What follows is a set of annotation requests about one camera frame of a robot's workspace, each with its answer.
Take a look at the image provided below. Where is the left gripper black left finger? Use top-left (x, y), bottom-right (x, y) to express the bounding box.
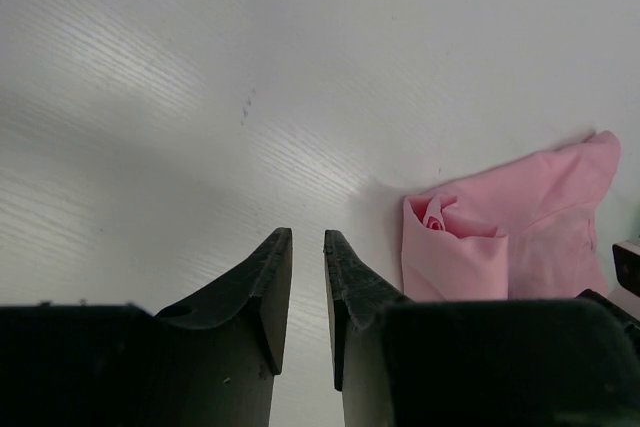
top-left (1, 228), bottom-right (292, 426)

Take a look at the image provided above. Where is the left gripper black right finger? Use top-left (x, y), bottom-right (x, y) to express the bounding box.
top-left (324, 230), bottom-right (639, 426)

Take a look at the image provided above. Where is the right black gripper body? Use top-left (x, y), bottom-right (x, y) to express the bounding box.
top-left (612, 238), bottom-right (640, 297)

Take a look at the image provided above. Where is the pink t-shirt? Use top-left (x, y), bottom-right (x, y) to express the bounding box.
top-left (401, 131), bottom-right (621, 302)

